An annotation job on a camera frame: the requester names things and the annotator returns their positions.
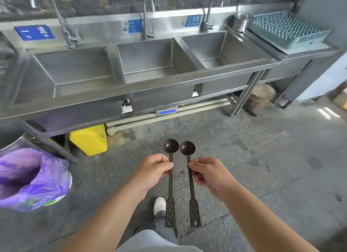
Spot large blue sign sticker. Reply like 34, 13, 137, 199
14, 25, 55, 42

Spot white and blue label plate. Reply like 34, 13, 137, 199
156, 106, 178, 116

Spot stainless steel side table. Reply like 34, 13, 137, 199
227, 24, 345, 109

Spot white plastic pipe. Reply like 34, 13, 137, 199
106, 101, 237, 136
106, 97, 236, 128

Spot light blue dish rack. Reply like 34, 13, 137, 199
248, 11, 332, 51

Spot person's left hand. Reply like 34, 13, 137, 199
133, 153, 174, 197

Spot grey trousers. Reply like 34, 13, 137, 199
116, 211, 204, 252

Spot dark round steel basin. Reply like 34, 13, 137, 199
0, 124, 26, 152

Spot dark brown long-handled spoon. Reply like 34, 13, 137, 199
179, 141, 202, 228
163, 139, 178, 238

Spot stainless steel triple sink unit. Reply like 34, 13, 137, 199
0, 4, 281, 163

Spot steel gooseneck faucet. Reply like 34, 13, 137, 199
29, 0, 80, 50
201, 0, 223, 32
143, 0, 156, 40

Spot stainless steel pot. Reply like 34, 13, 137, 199
233, 13, 253, 32

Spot person's right forearm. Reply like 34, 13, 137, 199
223, 185, 321, 252

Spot person's right hand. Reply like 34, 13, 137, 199
188, 157, 239, 204

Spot yellow plastic jerrycan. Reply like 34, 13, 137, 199
69, 125, 108, 156

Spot purple plastic trash bag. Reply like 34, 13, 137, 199
0, 148, 73, 212

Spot small blue sign sticker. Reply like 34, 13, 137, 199
185, 15, 202, 27
128, 19, 144, 34

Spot white shoe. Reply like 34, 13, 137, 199
153, 197, 167, 217

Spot person's left forearm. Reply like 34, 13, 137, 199
60, 182, 151, 252

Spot wooden tree stump block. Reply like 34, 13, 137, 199
243, 84, 276, 117

